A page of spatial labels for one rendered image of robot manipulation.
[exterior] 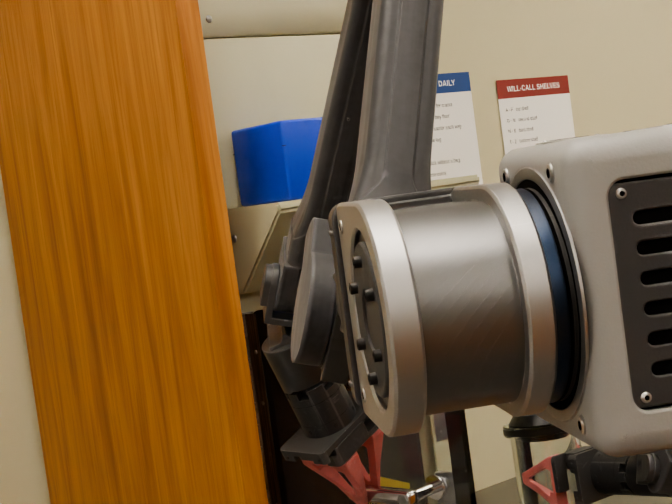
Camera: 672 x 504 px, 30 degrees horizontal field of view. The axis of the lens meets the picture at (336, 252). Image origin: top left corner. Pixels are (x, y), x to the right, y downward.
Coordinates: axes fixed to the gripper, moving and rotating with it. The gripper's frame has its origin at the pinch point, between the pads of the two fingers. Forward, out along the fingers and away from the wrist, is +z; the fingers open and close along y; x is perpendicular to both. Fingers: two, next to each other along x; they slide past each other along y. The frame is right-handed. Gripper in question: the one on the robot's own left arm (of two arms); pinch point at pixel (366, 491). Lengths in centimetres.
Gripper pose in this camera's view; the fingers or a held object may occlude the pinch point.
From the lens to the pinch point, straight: 132.4
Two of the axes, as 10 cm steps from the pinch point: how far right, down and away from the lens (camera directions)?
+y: -5.9, 5.2, -6.1
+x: 7.0, -0.5, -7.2
